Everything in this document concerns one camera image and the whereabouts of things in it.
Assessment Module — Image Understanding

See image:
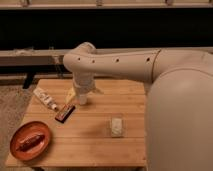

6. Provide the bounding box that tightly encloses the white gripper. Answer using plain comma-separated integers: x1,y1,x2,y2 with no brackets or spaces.
66,72,104,103

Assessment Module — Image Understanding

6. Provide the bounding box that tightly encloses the white squeeze bottle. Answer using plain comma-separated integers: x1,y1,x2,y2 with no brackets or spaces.
33,87,58,111

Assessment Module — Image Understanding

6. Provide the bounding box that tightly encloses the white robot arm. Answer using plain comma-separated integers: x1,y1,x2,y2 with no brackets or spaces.
63,42,213,171

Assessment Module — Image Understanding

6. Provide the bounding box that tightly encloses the brown snack in bowl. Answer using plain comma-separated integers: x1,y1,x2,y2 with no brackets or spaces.
17,134,45,151

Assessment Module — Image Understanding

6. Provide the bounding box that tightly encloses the white cup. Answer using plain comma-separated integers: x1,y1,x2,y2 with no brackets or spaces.
78,94,87,105

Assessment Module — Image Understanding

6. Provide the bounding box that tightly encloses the dark chocolate bar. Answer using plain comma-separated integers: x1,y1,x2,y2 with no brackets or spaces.
55,105,75,123

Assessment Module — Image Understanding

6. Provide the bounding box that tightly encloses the long metal rail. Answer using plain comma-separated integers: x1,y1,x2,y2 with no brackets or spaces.
0,46,213,67

